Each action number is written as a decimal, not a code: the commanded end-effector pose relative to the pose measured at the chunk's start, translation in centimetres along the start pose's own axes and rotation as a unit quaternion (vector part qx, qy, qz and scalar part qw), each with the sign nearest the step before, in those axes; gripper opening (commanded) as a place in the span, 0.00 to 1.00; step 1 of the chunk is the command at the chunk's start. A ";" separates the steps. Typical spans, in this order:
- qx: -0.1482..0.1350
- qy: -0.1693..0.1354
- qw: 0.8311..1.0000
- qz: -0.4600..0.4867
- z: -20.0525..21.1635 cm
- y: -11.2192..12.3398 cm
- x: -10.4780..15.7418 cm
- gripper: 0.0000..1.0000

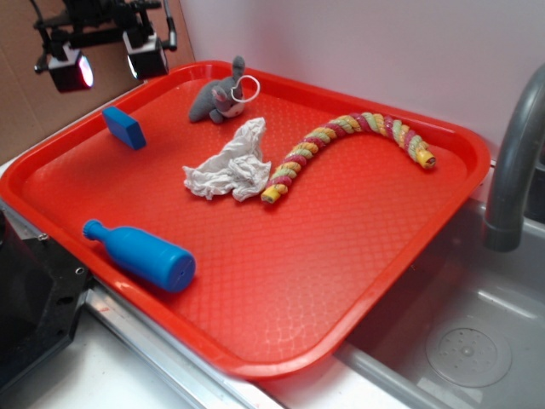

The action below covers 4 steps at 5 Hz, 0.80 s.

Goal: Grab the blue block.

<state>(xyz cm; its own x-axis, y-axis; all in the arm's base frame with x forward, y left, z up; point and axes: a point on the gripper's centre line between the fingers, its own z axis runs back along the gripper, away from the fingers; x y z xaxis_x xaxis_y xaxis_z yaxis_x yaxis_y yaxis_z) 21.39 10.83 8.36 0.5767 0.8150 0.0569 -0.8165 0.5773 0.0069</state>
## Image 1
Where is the blue toy bottle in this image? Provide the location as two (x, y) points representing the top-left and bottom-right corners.
(83, 220), (196, 293)

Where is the blue rectangular block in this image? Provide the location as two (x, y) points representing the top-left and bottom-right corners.
(101, 107), (146, 150)

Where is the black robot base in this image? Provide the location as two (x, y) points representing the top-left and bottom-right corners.
(1, 213), (89, 392)

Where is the grey toy faucet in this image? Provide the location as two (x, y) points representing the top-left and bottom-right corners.
(482, 66), (544, 252)

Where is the brown cardboard panel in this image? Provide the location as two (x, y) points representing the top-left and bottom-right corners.
(0, 0), (197, 166)

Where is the crumpled white cloth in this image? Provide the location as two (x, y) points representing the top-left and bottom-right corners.
(183, 118), (272, 202)

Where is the grey plush elephant toy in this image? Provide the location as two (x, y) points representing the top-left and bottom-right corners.
(188, 55), (261, 124)

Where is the red plastic tray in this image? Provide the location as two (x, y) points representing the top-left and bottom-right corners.
(1, 61), (490, 380)

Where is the twisted multicolour rope toy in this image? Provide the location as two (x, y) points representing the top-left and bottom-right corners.
(261, 112), (437, 204)

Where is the grey toy sink basin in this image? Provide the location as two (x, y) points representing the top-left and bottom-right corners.
(336, 201), (544, 408)

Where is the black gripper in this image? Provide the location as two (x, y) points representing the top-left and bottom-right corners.
(33, 1), (169, 93)

